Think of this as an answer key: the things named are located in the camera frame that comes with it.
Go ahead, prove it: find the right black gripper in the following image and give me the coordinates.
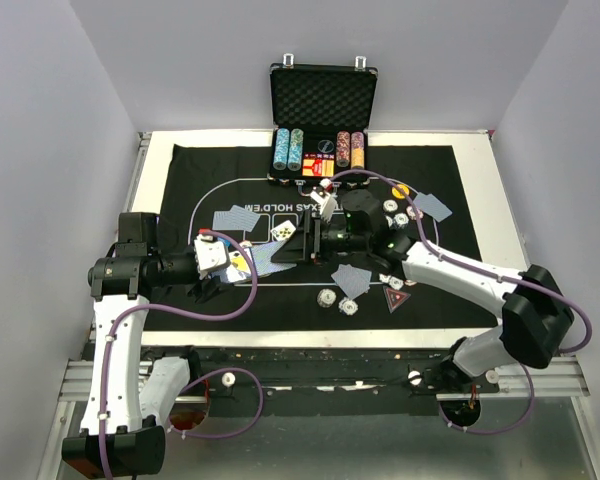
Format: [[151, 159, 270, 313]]
[[272, 208, 371, 267]]

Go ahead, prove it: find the playing card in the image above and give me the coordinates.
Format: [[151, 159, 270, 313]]
[[331, 264, 368, 298]]

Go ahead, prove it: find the yellow round blind button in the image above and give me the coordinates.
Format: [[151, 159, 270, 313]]
[[391, 184, 410, 200]]

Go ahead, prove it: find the card lifted from deck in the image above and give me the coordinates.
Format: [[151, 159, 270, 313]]
[[272, 241, 297, 272]]

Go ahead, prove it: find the grey white chip stack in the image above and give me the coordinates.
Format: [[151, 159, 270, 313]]
[[317, 288, 337, 308]]

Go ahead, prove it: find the triangular dealer button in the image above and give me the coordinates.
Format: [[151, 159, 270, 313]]
[[383, 286, 411, 314]]

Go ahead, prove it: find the ten of clubs card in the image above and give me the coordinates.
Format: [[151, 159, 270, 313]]
[[271, 220, 296, 242]]

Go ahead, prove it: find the blue backed card deck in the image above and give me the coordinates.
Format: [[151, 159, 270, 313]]
[[251, 242, 283, 277]]

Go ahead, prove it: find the blue white chip stack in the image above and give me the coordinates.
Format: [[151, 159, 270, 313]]
[[338, 297, 359, 316]]

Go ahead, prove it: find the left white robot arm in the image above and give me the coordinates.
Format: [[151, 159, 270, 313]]
[[62, 212, 230, 479]]

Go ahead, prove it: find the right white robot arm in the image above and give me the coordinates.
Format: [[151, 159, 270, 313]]
[[273, 189, 574, 392]]

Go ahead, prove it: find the red card deck in case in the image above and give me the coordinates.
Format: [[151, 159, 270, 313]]
[[301, 153, 336, 178]]

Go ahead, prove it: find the orange chip row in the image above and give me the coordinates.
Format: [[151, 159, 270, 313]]
[[350, 132, 366, 169]]

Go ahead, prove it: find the red purple chip row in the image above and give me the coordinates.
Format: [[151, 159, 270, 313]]
[[336, 131, 351, 168]]

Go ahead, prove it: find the teal grey chip row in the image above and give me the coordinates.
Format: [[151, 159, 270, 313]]
[[287, 128, 304, 171]]

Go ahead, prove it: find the black poker table mat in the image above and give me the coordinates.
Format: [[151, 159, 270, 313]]
[[147, 146, 496, 331]]

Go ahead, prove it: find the light blue chip row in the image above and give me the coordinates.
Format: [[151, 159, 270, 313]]
[[272, 128, 291, 170]]

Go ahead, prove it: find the black aluminium chip case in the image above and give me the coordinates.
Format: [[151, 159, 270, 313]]
[[267, 53, 379, 189]]

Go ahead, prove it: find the white table board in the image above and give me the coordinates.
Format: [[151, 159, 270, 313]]
[[125, 129, 528, 349]]

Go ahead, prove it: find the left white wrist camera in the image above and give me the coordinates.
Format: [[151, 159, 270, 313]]
[[193, 235, 230, 279]]

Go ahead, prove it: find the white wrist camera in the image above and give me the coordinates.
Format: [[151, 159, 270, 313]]
[[193, 235, 230, 279], [311, 179, 338, 223]]

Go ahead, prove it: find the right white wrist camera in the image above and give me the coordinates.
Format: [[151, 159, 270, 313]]
[[311, 179, 338, 223]]

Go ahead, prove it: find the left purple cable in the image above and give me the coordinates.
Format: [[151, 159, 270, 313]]
[[99, 229, 264, 480]]

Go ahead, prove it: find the purple cable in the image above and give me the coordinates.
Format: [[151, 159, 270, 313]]
[[99, 229, 264, 480], [324, 169, 594, 435]]

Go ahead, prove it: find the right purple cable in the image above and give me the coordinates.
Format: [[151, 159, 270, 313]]
[[324, 169, 594, 435]]

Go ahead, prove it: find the aluminium mounting rail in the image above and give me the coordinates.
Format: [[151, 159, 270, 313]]
[[58, 357, 591, 402]]

